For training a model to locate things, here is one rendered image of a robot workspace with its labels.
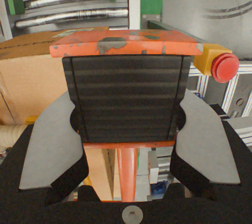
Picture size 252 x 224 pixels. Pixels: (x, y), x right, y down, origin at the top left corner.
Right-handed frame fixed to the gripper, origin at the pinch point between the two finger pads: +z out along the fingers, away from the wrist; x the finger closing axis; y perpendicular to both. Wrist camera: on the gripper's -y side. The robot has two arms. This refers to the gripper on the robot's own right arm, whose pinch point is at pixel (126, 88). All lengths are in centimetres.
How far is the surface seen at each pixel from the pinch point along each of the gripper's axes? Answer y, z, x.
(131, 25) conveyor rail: 1, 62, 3
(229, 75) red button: 6.4, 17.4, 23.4
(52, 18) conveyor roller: -4, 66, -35
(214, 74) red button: 6.6, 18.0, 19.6
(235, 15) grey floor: -9, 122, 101
